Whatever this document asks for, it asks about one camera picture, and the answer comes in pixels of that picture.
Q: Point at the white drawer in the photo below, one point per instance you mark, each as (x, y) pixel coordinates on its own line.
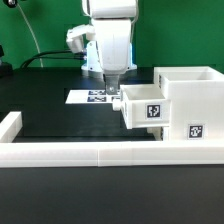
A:
(143, 106)
(159, 133)

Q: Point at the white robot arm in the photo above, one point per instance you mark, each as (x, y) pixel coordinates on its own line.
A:
(101, 9)

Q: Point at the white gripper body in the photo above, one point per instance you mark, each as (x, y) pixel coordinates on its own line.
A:
(113, 44)

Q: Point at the black device at left edge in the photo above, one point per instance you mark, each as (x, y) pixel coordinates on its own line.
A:
(6, 68)

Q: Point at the white U-shaped border frame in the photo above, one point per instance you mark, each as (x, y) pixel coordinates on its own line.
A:
(101, 154)

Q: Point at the marker tag sheet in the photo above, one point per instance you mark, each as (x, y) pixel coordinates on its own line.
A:
(89, 97)

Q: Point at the white front drawer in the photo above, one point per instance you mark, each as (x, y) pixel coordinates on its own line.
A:
(159, 133)

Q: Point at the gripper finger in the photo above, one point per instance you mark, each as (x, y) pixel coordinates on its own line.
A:
(111, 84)

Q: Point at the white drawer cabinet box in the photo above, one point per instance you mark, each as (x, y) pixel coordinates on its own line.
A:
(196, 96)

